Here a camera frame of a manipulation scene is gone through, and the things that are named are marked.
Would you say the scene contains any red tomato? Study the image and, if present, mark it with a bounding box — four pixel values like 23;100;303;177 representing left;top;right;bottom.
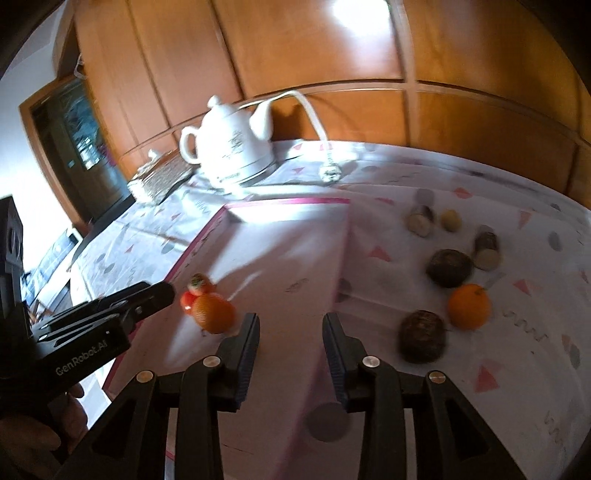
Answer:
179;290;198;315

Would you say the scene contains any orange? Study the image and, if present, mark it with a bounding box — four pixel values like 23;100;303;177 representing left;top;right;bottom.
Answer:
191;293;236;334

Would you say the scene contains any woven tissue box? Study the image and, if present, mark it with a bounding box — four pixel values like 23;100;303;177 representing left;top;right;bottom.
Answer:
127;149;194;205

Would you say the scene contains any small yellow-brown fruit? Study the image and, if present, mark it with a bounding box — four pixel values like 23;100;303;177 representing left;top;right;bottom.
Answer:
440;209;463;232

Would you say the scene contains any pink rimmed white tray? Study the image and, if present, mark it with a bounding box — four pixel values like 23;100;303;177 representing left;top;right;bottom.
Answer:
102;197;352;480

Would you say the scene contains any white power cable with plug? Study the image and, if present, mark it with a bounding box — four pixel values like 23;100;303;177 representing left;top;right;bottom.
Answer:
237;90;344;184

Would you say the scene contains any patterned white tablecloth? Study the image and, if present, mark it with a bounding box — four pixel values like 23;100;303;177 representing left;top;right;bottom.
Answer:
71;141;590;479

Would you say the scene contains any wooden wall cabinet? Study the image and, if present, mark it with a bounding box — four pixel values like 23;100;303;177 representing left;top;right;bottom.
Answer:
73;1;590;204

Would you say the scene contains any orange carrot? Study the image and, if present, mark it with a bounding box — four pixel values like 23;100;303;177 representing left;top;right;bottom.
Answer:
187;273;216;297

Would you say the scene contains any brown cut log piece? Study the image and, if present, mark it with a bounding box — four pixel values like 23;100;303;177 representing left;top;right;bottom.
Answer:
472;231;502;271

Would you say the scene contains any person's left hand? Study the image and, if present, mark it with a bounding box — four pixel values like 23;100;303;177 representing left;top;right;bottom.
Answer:
1;383;88;479

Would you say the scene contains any dark wooden door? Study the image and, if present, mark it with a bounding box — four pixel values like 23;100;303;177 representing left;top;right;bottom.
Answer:
19;76;130;236

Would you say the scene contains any small cut log piece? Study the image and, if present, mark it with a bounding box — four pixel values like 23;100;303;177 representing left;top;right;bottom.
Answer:
406;205;435;238

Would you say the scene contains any dark round avocado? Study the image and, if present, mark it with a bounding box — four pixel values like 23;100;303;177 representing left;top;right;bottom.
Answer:
398;310;447;364

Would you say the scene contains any dark oblong fruit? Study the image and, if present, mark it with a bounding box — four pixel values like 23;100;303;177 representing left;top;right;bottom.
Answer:
426;249;473;289

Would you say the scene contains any white ceramic kettle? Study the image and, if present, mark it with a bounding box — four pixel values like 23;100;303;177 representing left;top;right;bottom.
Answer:
179;95;274;188

